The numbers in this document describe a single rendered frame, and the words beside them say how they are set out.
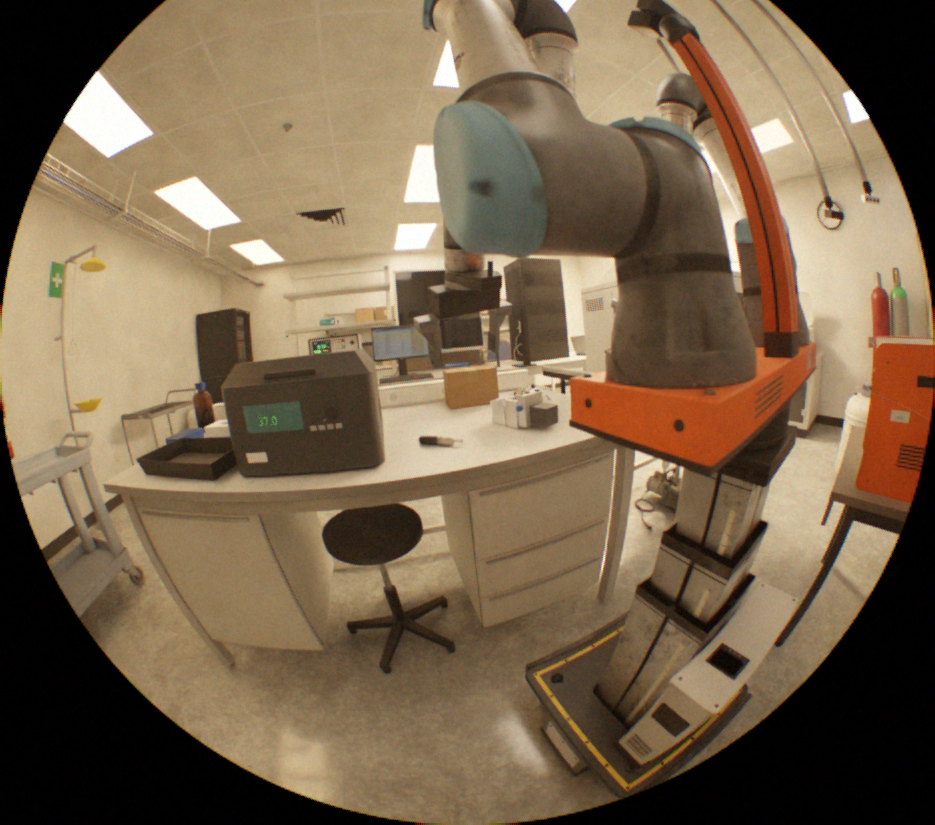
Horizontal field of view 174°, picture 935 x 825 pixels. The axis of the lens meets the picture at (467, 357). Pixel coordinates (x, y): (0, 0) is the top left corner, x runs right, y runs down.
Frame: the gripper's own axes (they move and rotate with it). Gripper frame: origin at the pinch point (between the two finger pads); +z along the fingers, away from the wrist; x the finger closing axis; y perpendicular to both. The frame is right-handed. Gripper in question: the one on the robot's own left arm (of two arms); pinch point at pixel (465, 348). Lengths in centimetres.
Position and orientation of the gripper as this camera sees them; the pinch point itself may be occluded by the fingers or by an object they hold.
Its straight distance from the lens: 62.2
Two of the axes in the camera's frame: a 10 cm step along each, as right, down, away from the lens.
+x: -8.7, 2.4, -4.2
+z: 0.1, 8.8, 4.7
